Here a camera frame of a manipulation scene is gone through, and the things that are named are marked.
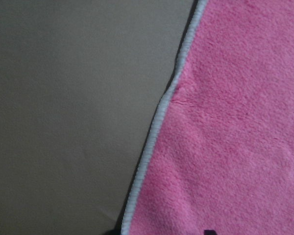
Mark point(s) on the pink towel with grey edge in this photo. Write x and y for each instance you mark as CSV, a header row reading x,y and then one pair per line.
x,y
220,152

